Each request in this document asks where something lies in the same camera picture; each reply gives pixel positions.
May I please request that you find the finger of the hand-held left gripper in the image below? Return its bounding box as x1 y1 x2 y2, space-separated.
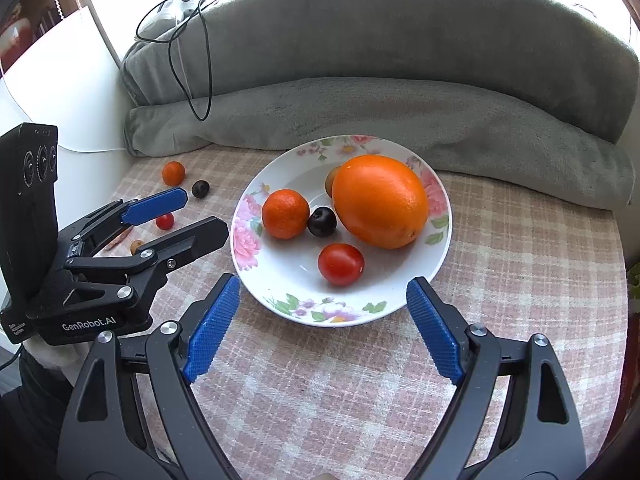
65 216 230 311
59 186 190 252

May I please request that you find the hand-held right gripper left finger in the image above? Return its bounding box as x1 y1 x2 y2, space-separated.
57 274 242 480

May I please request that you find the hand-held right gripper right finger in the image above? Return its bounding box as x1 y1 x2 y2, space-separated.
406 276 588 480

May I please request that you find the small tangerine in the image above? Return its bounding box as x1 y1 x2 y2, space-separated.
261 188 311 240
161 161 187 186

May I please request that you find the plastic snack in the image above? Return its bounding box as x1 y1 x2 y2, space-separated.
102 225 135 252

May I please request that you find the floral white plate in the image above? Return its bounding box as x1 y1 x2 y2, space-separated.
231 135 453 327

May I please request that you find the large orange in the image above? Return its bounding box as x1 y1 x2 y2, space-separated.
331 155 430 250

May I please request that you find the person's left forearm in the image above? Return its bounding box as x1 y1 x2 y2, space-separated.
0 342 93 480

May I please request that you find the pink checked cloth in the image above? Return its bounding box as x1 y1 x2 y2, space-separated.
107 145 631 480

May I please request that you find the white charger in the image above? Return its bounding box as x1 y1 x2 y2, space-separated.
155 0 201 23

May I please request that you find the thin grey folded blanket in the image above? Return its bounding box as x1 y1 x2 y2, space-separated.
122 77 636 211

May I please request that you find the thick grey folded blanket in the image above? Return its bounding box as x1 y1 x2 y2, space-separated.
120 0 640 143

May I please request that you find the black cable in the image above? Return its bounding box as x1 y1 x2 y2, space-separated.
135 0 261 122

